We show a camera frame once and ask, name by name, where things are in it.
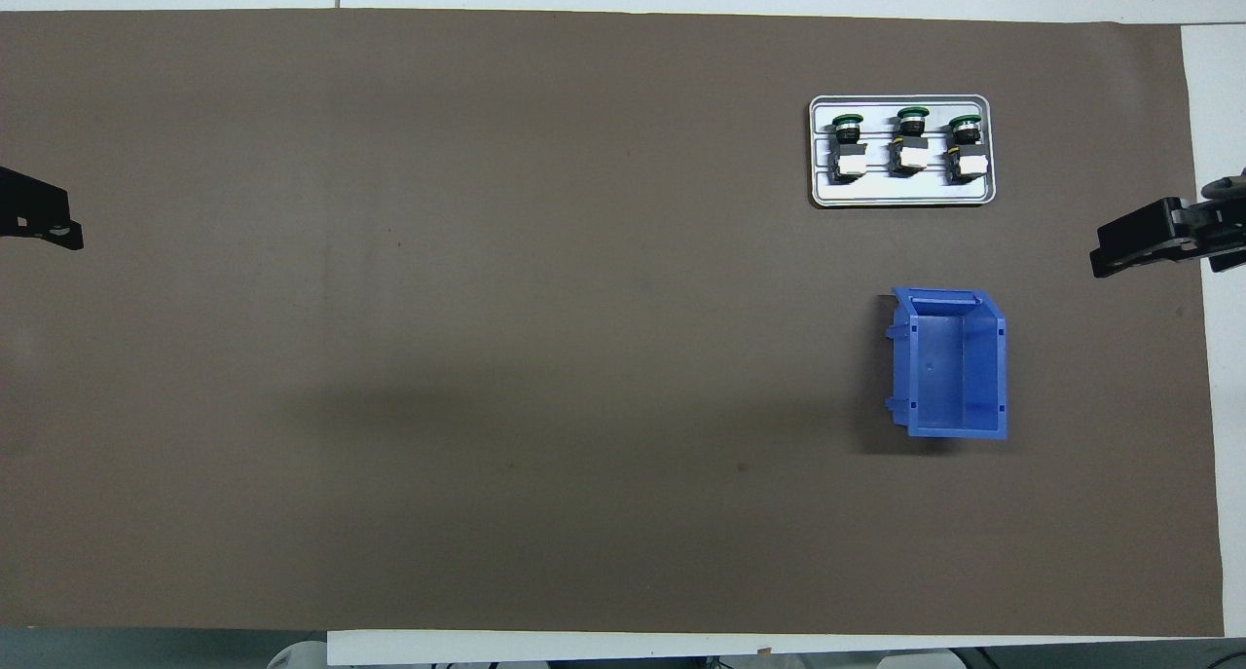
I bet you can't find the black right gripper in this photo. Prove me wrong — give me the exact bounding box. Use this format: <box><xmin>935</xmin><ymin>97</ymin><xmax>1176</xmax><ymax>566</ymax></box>
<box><xmin>1089</xmin><ymin>198</ymin><xmax>1246</xmax><ymax>279</ymax></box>

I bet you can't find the green push button switch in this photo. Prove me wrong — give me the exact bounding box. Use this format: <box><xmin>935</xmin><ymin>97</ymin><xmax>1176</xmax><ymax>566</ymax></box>
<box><xmin>888</xmin><ymin>106</ymin><xmax>931</xmax><ymax>178</ymax></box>
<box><xmin>946</xmin><ymin>113</ymin><xmax>991</xmax><ymax>185</ymax></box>
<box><xmin>830</xmin><ymin>111</ymin><xmax>870</xmax><ymax>185</ymax></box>

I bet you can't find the silver metal tray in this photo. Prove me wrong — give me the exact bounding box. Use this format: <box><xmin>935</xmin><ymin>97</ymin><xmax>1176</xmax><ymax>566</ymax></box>
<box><xmin>809</xmin><ymin>94</ymin><xmax>997</xmax><ymax>208</ymax></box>

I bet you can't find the blue plastic bin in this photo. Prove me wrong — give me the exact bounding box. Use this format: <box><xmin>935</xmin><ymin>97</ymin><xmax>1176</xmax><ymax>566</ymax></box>
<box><xmin>884</xmin><ymin>287</ymin><xmax>1009</xmax><ymax>441</ymax></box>

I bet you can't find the brown table mat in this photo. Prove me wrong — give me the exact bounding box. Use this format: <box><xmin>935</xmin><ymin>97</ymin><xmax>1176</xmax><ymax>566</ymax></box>
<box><xmin>0</xmin><ymin>9</ymin><xmax>1225</xmax><ymax>638</ymax></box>

